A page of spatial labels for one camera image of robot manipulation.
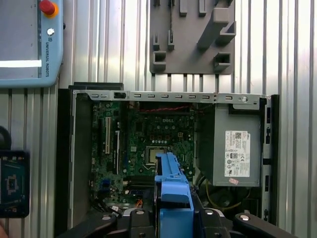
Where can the green Dell motherboard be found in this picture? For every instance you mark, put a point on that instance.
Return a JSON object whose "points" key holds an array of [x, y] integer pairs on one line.
{"points": [[138, 138]]}

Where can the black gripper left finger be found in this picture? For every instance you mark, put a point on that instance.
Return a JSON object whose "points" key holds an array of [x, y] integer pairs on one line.
{"points": [[138, 225]]}

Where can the black open PC case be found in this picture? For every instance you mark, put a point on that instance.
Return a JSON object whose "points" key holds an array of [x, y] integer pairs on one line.
{"points": [[81, 148]]}

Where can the black RAM slot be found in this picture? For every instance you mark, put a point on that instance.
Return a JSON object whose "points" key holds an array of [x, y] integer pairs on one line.
{"points": [[141, 184], [141, 178]]}

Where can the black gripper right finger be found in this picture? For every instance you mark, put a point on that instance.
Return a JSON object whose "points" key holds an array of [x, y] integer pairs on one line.
{"points": [[210, 228]]}

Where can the pale blue teach pendant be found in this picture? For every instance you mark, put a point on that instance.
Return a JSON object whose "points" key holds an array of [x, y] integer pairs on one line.
{"points": [[49, 62]]}

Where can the hard disk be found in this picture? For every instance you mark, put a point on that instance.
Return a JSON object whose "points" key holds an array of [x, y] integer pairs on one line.
{"points": [[173, 173]]}

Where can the grey parts rack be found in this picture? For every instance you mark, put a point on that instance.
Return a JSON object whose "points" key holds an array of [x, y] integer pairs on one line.
{"points": [[188, 57]]}

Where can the grey power supply unit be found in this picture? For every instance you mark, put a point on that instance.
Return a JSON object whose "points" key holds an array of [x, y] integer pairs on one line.
{"points": [[215, 148]]}

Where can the black tablet screen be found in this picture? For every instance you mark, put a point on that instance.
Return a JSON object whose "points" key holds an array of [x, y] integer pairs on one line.
{"points": [[15, 203]]}

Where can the white expansion slot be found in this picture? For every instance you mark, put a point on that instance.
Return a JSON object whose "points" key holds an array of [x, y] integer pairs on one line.
{"points": [[107, 134]]}

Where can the silver CPU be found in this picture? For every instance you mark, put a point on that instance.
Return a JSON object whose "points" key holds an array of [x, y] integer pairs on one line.
{"points": [[151, 156]]}

